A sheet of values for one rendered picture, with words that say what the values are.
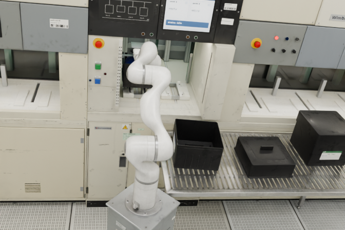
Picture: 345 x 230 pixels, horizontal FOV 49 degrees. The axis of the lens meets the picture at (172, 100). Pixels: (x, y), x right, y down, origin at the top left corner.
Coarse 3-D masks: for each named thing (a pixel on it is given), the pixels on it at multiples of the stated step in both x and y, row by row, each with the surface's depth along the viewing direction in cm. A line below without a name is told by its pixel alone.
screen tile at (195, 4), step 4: (192, 4) 218; (196, 4) 218; (200, 4) 219; (204, 4) 219; (212, 4) 220; (192, 8) 219; (196, 8) 220; (200, 8) 220; (204, 8) 220; (208, 8) 221; (192, 12) 221; (208, 12) 222; (192, 16) 222; (196, 16) 222; (200, 16) 223; (204, 16) 223; (208, 16) 223; (204, 20) 224; (208, 20) 224
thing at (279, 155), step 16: (240, 144) 241; (256, 144) 240; (272, 144) 242; (240, 160) 240; (256, 160) 226; (272, 160) 228; (288, 160) 230; (256, 176) 227; (272, 176) 230; (288, 176) 232
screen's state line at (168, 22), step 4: (168, 20) 221; (172, 20) 222; (176, 20) 222; (168, 24) 222; (172, 24) 223; (176, 24) 223; (180, 24) 223; (184, 24) 224; (188, 24) 224; (192, 24) 224; (196, 24) 225; (200, 24) 225; (204, 24) 225
